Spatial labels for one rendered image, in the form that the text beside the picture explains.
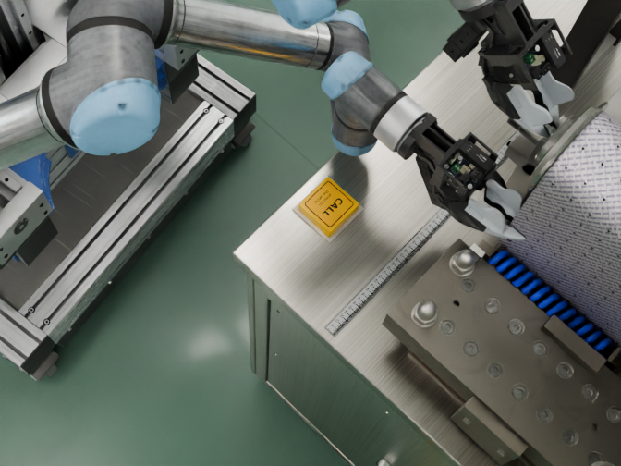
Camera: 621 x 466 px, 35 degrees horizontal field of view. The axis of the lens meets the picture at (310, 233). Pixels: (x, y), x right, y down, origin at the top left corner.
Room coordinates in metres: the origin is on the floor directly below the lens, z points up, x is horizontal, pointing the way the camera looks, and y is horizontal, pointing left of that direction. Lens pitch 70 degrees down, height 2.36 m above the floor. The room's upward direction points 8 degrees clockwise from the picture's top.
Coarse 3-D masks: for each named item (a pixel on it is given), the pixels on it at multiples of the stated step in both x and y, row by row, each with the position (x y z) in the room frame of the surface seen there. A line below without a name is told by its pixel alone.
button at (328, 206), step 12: (324, 180) 0.61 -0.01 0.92; (312, 192) 0.59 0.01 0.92; (324, 192) 0.59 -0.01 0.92; (336, 192) 0.59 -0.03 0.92; (300, 204) 0.56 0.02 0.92; (312, 204) 0.57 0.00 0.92; (324, 204) 0.57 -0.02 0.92; (336, 204) 0.57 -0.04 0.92; (348, 204) 0.58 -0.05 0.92; (312, 216) 0.55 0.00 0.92; (324, 216) 0.55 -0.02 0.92; (336, 216) 0.55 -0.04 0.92; (348, 216) 0.56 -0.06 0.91; (324, 228) 0.53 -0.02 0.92; (336, 228) 0.54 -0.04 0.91
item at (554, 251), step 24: (528, 216) 0.50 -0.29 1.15; (552, 216) 0.49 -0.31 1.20; (504, 240) 0.51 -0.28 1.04; (528, 240) 0.49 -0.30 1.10; (552, 240) 0.48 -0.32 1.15; (576, 240) 0.46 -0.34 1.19; (528, 264) 0.48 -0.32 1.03; (552, 264) 0.46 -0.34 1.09; (576, 264) 0.45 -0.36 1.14; (600, 264) 0.44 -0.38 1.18; (552, 288) 0.45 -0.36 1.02; (576, 288) 0.44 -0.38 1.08; (600, 288) 0.42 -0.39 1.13; (600, 312) 0.41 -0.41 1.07
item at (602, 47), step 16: (592, 0) 0.86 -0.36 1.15; (608, 0) 0.85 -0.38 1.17; (592, 16) 0.85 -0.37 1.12; (608, 16) 0.84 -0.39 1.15; (576, 32) 0.86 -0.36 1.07; (592, 32) 0.84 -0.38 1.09; (608, 32) 0.85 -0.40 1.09; (576, 48) 0.85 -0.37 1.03; (592, 48) 0.84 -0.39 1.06; (608, 48) 0.94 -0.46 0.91; (576, 64) 0.84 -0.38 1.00; (592, 64) 0.90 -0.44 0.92; (560, 80) 0.85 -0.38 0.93; (576, 80) 0.83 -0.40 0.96
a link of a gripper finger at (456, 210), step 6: (444, 204) 0.53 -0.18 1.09; (450, 204) 0.53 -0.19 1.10; (456, 204) 0.53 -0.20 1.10; (462, 204) 0.53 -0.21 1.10; (468, 204) 0.53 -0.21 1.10; (450, 210) 0.52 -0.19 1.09; (456, 210) 0.52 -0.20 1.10; (462, 210) 0.52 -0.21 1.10; (456, 216) 0.51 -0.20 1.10; (462, 216) 0.51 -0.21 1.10; (468, 216) 0.51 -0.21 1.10; (462, 222) 0.51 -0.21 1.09; (468, 222) 0.51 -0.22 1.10; (474, 222) 0.51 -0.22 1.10; (480, 222) 0.51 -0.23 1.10; (474, 228) 0.50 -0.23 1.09; (480, 228) 0.50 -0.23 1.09
